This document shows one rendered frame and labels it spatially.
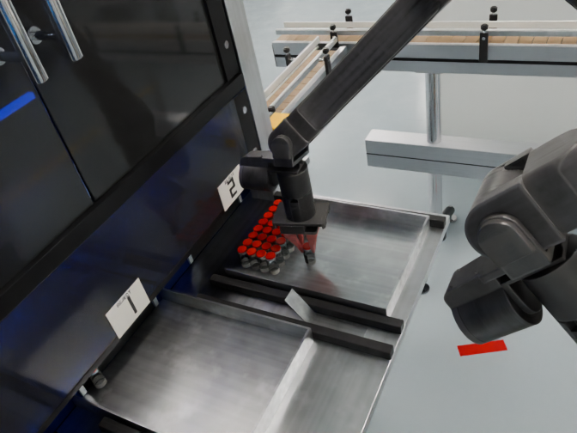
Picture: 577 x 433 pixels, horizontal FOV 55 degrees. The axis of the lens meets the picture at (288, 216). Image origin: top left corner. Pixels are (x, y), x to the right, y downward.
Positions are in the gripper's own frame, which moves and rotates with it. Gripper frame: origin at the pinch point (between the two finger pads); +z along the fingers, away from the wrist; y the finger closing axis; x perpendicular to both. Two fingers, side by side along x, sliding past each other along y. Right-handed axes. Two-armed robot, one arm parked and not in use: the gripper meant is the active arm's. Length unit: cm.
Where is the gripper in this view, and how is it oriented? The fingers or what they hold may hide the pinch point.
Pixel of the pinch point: (307, 247)
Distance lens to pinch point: 111.2
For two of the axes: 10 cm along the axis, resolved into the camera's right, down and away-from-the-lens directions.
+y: -9.6, -0.1, 2.8
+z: 1.7, 7.7, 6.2
